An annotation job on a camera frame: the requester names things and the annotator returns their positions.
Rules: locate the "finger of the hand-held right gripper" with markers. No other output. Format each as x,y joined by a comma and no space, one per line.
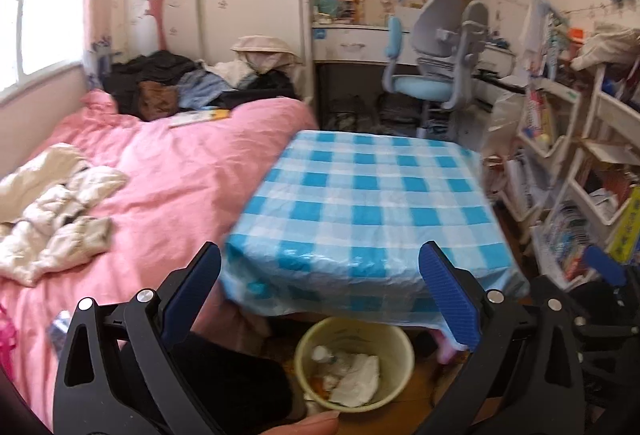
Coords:
602,260
542,287

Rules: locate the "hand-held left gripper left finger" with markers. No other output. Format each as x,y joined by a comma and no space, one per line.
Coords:
192,295

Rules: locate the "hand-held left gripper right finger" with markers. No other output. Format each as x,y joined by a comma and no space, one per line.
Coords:
450,295

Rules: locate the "yellow plastic bin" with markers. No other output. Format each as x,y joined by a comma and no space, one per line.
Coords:
350,332

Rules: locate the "white tissue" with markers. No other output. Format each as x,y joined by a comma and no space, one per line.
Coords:
357,380

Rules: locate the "clear plastic bottle green label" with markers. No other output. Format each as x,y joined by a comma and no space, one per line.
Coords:
322,355

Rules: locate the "person's left hand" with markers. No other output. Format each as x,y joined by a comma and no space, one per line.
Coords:
305,425

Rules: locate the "row of colourful books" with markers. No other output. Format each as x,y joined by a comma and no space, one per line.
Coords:
565,240

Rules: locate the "yellow green book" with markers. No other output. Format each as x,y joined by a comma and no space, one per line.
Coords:
627,225

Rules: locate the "pink quilt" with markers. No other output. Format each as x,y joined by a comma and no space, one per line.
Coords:
175,175

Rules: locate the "white book rack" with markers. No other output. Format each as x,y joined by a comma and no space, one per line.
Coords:
565,140

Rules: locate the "blue checkered tablecloth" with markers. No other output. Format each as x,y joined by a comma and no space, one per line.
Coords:
360,195

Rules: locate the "cream crumpled garment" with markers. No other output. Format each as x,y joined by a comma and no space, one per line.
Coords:
55,215

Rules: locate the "brown garment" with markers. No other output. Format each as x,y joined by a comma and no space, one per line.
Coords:
157,100

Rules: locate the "blue garment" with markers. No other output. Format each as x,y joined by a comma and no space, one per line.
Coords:
202,90

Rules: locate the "white cloth bundle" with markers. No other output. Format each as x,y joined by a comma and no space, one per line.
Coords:
605,47

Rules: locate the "black folded garment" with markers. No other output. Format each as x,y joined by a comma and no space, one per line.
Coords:
265,92

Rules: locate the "white printer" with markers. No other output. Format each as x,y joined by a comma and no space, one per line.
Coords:
500,65

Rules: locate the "white garment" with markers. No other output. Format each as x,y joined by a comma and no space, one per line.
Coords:
230,72

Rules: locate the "black clothing pile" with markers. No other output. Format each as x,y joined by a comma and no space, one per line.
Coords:
150,70

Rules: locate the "beige fabric bag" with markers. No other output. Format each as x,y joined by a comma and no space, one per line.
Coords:
265,52

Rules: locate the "white desk with drawers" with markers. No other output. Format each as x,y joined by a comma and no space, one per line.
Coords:
350,46

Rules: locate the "grey blue desk chair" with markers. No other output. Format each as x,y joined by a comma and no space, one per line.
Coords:
440,20

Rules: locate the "window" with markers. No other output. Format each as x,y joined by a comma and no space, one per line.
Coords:
45,25

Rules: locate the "pink tree wall sticker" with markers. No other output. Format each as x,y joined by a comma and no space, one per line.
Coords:
161,15

